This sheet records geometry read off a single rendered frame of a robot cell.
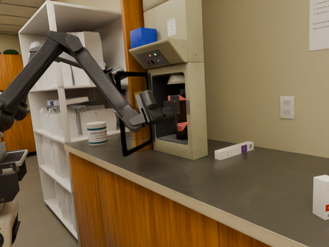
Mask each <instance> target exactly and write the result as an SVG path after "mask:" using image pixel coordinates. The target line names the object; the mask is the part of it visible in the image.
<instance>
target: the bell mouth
mask: <svg viewBox="0 0 329 247"><path fill-rule="evenodd" d="M181 83H185V75H184V73H174V74H171V75H170V78H169V80H168V83H167V84H181Z"/></svg>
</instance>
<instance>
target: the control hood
mask: <svg viewBox="0 0 329 247"><path fill-rule="evenodd" d="M154 50H159V51H160V52H161V53H162V55H163V56H164V57H165V58H166V60H167V61H168V62H169V63H167V64H161V65H156V66H150V67H146V66H145V65H144V64H143V63H142V62H141V61H140V60H139V59H138V58H137V56H136V55H138V54H142V53H146V52H150V51H154ZM129 52H130V53H131V54H132V56H133V57H134V58H135V59H136V60H137V61H138V62H139V63H140V65H141V66H142V67H143V68H144V69H150V68H155V67H162V66H168V65H174V64H180V63H186V62H188V53H187V41H186V40H183V39H172V38H167V39H163V40H160V41H157V42H154V43H150V44H147V45H143V46H140V47H137V48H133V49H130V50H129Z"/></svg>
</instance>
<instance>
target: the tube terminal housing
mask: <svg viewBox="0 0 329 247"><path fill-rule="evenodd" d="M143 16H144V27H145V28H153V29H156V32H157V41H160V40H163V39H167V38H172V39H183V40H186V41H187V53H188V62H186V63H180V64H174V65H168V66H162V67H155V68H150V69H148V73H150V74H151V81H152V77H155V76H170V75H171V74H174V73H184V75H185V91H186V99H188V100H189V104H190V115H187V122H189V124H187V127H188V144H187V145H183V144H179V143H174V142H169V141H164V140H159V139H157V138H156V136H155V139H156V141H155V142H154V141H153V146H154V150H156V151H160V152H164V153H168V154H172V155H176V156H180V157H183V158H187V159H191V160H195V159H198V158H201V157H203V156H206V155H208V142H207V119H206V96H205V72H204V50H203V27H202V3H201V0H169V1H167V2H165V3H162V4H160V5H158V6H156V7H154V8H152V9H150V10H148V11H145V12H144V13H143ZM174 17H175V22H176V35H174V36H170V37H168V35H167V20H169V19H172V18H174ZM151 87H152V83H151ZM152 92H153V91H152ZM154 126H155V125H154ZM155 133H156V130H155Z"/></svg>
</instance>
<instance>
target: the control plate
mask: <svg viewBox="0 0 329 247"><path fill-rule="evenodd" d="M155 54H156V55H155ZM149 55H151V56H149ZM136 56H137V58H138V59H139V60H140V61H141V62H142V63H143V64H144V65H145V66H146V67H150V66H156V65H161V64H167V63H169V62H168V61H167V60H166V58H165V57H164V56H163V55H162V53H161V52H160V51H159V50H154V51H150V52H146V53H142V54H138V55H136ZM161 59H162V61H161ZM151 60H153V62H154V63H155V64H153V63H152V62H151ZM155 60H156V62H155ZM158 60H159V61H158ZM148 62H150V64H148ZM145 63H146V64H145Z"/></svg>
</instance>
